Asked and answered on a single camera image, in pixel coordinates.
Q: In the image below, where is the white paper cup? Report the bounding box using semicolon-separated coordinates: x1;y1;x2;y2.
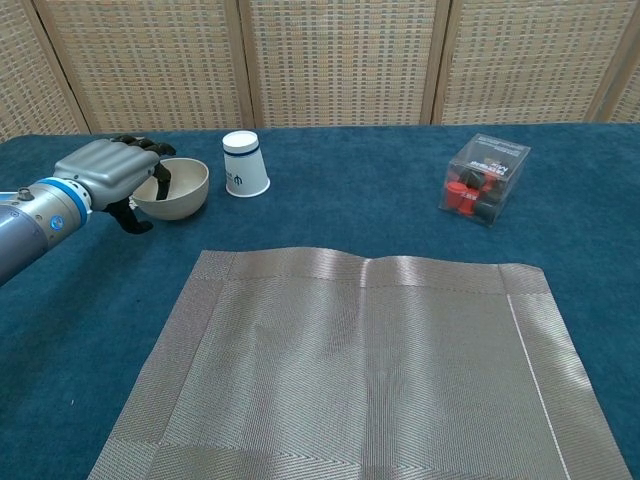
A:
221;130;272;198

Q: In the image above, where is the woven bamboo folding screen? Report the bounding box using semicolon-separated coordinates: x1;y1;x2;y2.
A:
0;0;640;143

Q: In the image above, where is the grey woven placemat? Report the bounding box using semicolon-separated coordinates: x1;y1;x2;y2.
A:
85;245;634;480

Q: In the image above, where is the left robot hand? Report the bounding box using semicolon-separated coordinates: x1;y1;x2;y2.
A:
52;134;177;235

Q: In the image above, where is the clear box of red-black parts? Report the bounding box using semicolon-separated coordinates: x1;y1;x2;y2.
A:
437;132;532;229

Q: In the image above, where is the teal plush table cover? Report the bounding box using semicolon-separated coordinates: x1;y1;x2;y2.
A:
0;122;640;480

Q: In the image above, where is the beige bowl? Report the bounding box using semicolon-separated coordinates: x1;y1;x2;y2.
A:
130;157;211;222

